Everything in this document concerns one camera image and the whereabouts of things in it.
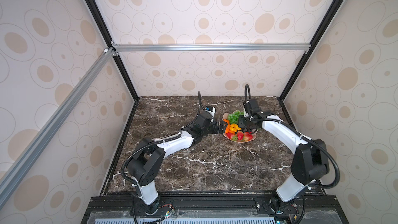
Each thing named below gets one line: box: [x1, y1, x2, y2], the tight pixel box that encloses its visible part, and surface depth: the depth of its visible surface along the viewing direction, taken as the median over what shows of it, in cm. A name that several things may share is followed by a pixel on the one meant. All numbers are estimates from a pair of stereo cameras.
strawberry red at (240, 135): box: [236, 130, 245, 141], surface depth 94 cm
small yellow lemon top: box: [229, 123, 239, 131], surface depth 99 cm
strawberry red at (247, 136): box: [243, 131, 253, 142], surface depth 94 cm
